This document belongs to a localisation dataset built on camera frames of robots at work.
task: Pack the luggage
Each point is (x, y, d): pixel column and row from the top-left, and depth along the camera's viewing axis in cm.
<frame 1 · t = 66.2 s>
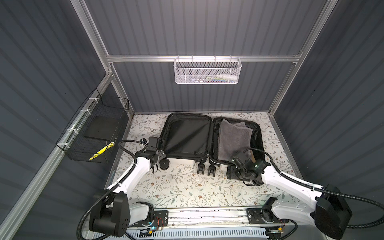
left hand: (153, 156, 86), fingers open
right hand: (233, 175, 83), fingers open
black open carry-on suitcase: (194, 137, 99), point 8 cm above the table
grey folded towel: (234, 138, 93), point 12 cm above the table

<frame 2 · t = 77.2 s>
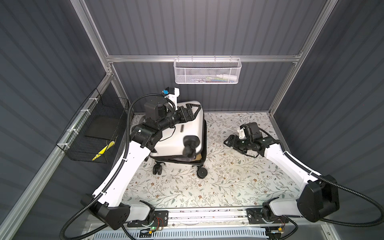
left hand: (196, 107, 62), fingers open
right hand: (229, 145, 83), fingers open
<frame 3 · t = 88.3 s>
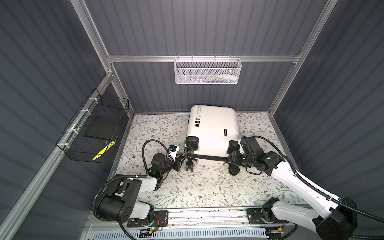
left hand: (183, 155, 88), fingers open
right hand: (232, 158, 79), fingers open
black open carry-on suitcase: (212, 132, 84), point 21 cm above the table
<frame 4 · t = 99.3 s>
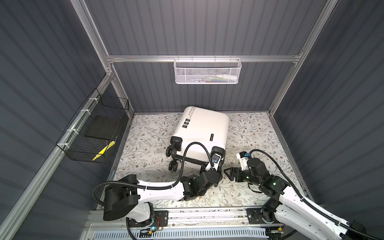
left hand: (218, 164, 76), fingers open
right hand: (230, 172, 79), fingers open
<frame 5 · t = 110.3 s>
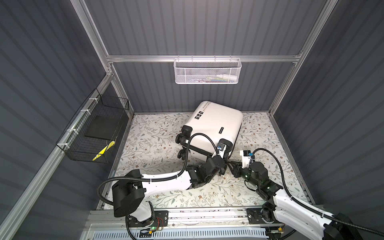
left hand: (225, 157, 76), fingers open
right hand: (230, 163, 82), fingers open
